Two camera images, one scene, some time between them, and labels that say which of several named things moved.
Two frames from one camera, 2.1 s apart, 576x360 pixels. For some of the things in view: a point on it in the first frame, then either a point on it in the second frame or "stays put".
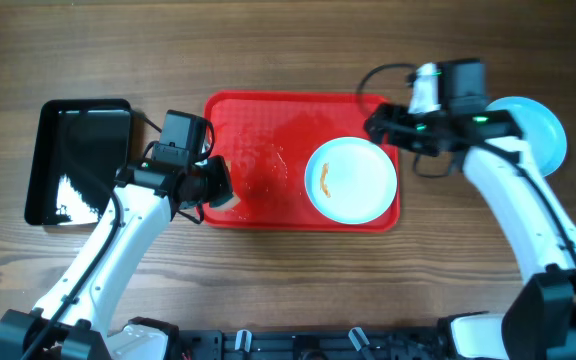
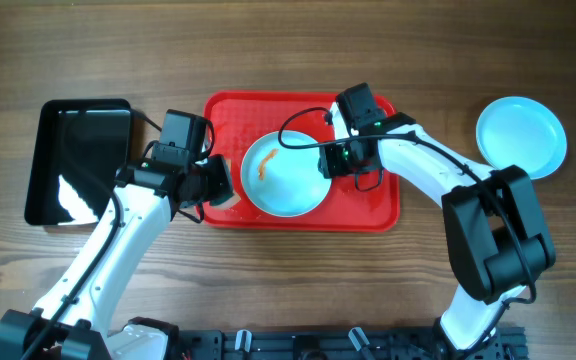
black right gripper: x=385 y=126 -> x=325 y=162
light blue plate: x=350 y=180 -> x=284 y=182
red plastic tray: x=268 y=139 stays put
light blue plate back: x=543 y=131 stays put
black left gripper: x=219 y=181 stays put
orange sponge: x=234 y=200 stays put
